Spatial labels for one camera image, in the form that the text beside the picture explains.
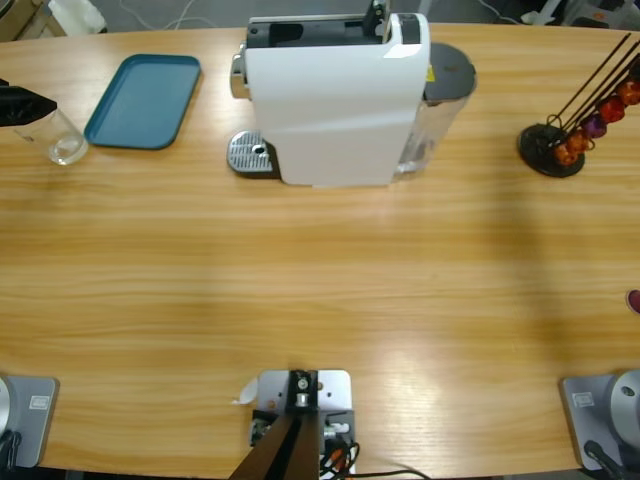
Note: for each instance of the wooden crate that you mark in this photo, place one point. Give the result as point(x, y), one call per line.
point(25, 20)

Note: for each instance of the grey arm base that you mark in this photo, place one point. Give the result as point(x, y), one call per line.
point(585, 425)
point(35, 425)

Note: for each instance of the dark camera post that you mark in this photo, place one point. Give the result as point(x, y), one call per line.
point(285, 450)

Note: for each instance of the grey stool with orange mark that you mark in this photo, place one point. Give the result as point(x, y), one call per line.
point(595, 17)

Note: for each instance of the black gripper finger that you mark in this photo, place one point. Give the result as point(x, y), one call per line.
point(20, 107)

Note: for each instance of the white tape scrap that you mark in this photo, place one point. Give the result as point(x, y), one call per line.
point(247, 392)

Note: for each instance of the white capsule coffee machine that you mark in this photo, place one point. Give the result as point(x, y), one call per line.
point(330, 110)

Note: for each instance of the black capsule rack stand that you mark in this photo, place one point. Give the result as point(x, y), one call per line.
point(537, 145)

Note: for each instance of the clear water tank black lid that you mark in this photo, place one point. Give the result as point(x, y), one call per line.
point(450, 70)

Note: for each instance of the orange coffee capsule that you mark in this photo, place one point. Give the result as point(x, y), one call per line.
point(579, 142)
point(631, 91)
point(567, 156)

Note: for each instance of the teal plastic tray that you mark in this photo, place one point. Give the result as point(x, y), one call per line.
point(145, 100)

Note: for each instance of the clear drinking glass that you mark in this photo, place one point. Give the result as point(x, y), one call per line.
point(65, 147)

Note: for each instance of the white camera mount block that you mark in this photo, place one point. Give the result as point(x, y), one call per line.
point(332, 395)

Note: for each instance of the dark red coffee capsule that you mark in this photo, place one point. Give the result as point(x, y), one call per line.
point(634, 301)

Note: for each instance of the purple coffee capsule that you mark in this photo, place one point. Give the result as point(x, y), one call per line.
point(595, 126)

